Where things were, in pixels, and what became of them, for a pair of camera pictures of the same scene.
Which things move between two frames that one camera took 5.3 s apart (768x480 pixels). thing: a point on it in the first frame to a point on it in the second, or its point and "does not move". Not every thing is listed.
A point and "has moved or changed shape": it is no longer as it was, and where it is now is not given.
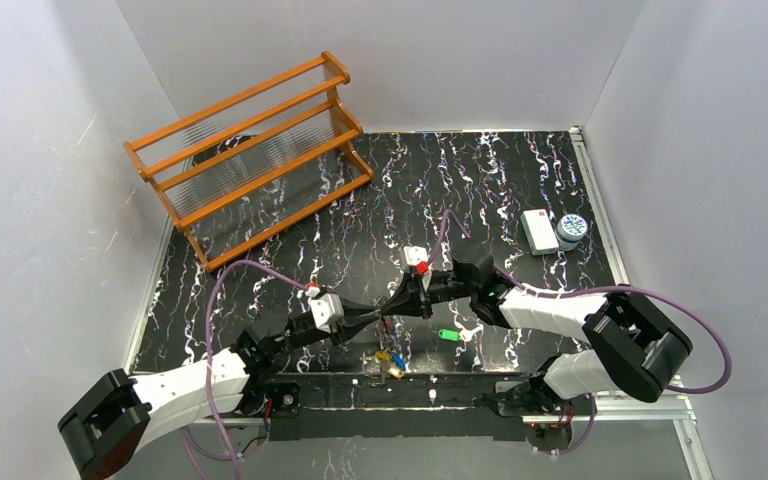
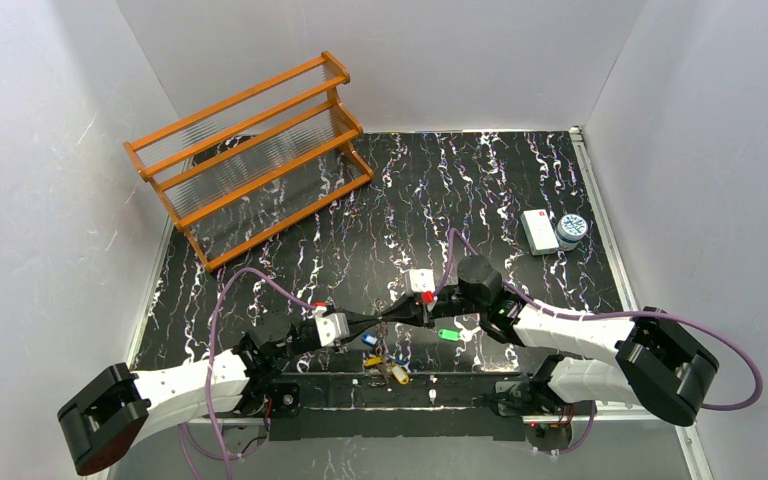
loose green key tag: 451,335 does not move
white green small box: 539,232 does not move
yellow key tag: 383,356 has moved or changed shape
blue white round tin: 570,229 does not move
